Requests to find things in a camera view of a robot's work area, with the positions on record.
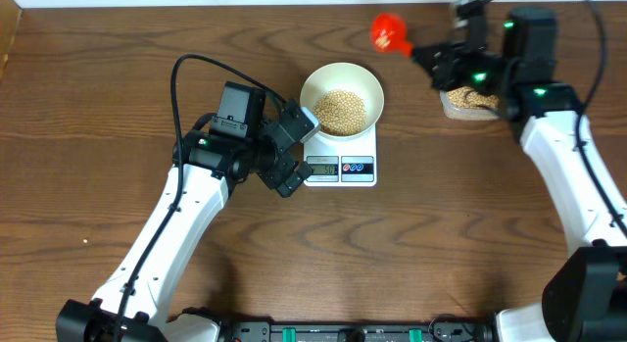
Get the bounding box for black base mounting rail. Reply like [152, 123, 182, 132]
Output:
[217, 316, 499, 342]

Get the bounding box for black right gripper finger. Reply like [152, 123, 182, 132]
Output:
[410, 41, 465, 63]
[413, 55, 444, 90]

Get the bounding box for yellow soybeans pile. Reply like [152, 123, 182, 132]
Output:
[445, 87, 499, 110]

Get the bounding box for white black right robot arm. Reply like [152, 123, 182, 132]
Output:
[405, 1, 626, 341]

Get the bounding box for white round bowl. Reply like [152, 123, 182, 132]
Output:
[300, 63, 385, 135]

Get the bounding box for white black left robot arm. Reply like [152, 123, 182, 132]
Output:
[56, 82, 320, 341]

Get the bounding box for red plastic measuring scoop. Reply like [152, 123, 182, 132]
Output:
[370, 13, 413, 57]

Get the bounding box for clear plastic container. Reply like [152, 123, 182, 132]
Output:
[439, 91, 499, 122]

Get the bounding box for soybeans in bowl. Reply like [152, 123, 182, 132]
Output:
[313, 89, 366, 136]

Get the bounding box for soybeans in scoop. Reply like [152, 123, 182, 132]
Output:
[373, 29, 395, 50]

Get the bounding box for white digital kitchen scale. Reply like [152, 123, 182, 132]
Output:
[304, 126, 378, 187]

